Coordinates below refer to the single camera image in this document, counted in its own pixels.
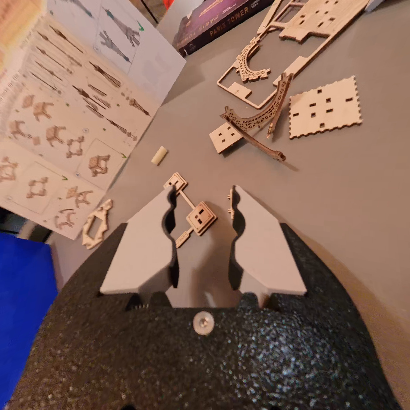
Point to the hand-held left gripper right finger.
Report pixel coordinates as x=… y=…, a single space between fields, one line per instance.
x=269 y=256

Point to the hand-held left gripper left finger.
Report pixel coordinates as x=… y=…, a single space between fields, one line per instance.
x=141 y=256

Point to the wooden square platforms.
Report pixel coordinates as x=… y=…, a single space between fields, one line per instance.
x=208 y=215

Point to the wooden lattice arch piece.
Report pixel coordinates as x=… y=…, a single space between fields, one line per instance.
x=279 y=109
x=256 y=120
x=241 y=65
x=256 y=142

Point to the small wooden four-hole plate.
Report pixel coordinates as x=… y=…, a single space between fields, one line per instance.
x=217 y=144

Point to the serrated wooden base plate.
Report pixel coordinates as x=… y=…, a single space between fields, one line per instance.
x=346 y=121

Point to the grey desk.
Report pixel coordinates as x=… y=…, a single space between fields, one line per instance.
x=320 y=208

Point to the small notched wooden piece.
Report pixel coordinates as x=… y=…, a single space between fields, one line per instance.
x=230 y=205

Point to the small white wax stick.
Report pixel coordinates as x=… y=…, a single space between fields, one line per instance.
x=159 y=156

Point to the blue plastic bin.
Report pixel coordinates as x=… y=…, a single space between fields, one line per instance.
x=22 y=288

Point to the folded instruction booklet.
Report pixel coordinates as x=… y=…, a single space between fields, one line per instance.
x=80 y=112

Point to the purple puzzle box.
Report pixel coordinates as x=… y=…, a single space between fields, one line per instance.
x=217 y=32

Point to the small wooden frame piece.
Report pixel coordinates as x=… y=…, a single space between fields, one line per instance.
x=107 y=205

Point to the empty wooden frame sheet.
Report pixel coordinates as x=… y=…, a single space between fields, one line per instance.
x=240 y=89

